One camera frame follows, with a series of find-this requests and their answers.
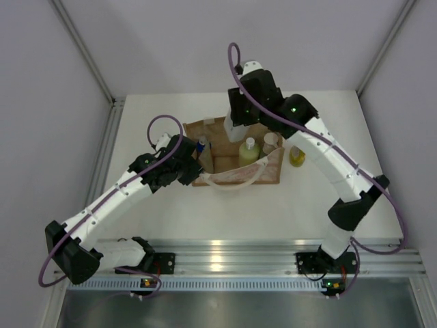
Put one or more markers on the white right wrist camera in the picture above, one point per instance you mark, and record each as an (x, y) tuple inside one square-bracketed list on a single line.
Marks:
[(251, 67)]

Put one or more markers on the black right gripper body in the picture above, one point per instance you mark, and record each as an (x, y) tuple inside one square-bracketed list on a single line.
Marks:
[(243, 113)]

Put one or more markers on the yellow bottle with red cap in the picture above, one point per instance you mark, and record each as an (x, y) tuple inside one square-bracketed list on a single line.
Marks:
[(296, 156)]

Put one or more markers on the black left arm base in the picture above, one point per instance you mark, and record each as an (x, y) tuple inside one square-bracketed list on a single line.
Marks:
[(156, 264)]

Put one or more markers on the light green lotion bottle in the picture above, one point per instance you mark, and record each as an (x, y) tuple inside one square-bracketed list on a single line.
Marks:
[(248, 152)]

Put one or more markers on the burlap canvas tote bag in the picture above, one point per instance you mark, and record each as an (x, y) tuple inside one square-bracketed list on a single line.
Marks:
[(225, 158)]

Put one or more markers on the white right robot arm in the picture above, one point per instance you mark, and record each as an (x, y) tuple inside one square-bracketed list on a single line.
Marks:
[(299, 124)]

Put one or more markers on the orange bottle with blue cap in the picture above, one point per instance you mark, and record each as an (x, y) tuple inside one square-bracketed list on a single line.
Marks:
[(204, 155)]

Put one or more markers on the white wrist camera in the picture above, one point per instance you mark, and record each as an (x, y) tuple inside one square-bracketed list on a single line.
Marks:
[(162, 142), (251, 67)]

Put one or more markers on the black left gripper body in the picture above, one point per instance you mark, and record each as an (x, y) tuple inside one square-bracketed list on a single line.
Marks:
[(186, 173)]

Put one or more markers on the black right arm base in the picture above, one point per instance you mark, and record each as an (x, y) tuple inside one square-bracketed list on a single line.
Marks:
[(319, 263)]

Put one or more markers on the aluminium mounting rail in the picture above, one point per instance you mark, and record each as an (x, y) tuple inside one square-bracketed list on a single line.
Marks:
[(221, 267)]

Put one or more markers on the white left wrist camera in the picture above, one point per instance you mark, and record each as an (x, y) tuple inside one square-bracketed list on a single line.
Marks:
[(162, 142)]

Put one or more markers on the white bottle with grey cap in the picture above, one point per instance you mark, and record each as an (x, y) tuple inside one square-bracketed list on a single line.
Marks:
[(234, 133)]

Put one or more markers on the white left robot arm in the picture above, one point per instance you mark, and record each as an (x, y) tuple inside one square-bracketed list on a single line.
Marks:
[(75, 244)]

